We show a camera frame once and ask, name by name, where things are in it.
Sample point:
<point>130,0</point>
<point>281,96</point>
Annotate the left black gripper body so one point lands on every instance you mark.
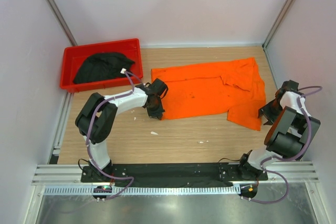
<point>156,109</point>

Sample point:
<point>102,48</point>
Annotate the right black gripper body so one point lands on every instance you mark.
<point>271,111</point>

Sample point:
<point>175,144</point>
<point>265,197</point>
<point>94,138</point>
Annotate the orange t shirt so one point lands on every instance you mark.
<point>231,87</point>

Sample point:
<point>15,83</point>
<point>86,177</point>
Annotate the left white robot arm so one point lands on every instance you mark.
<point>97,116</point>

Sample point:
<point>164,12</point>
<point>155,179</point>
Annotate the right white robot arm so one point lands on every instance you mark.
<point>292,130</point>

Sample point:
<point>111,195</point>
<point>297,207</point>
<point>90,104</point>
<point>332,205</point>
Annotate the black t shirt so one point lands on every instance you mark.
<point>103,66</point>

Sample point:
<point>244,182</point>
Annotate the red plastic bin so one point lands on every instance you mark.
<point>74,57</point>

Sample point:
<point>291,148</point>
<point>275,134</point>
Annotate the aluminium frame rail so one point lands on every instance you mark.
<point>294,172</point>

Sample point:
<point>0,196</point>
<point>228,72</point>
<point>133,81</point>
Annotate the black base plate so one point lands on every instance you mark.
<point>173,174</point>

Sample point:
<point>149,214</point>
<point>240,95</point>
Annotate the right corner aluminium post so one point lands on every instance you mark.
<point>278,21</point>

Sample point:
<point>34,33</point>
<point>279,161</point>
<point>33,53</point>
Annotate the corner aluminium post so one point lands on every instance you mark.
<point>278,21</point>
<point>60,19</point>

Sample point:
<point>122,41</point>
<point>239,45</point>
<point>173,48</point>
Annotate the slotted cable duct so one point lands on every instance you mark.
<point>105,190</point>

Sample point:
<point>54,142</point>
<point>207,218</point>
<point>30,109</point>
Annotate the left corner aluminium post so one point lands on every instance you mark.
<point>60,19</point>

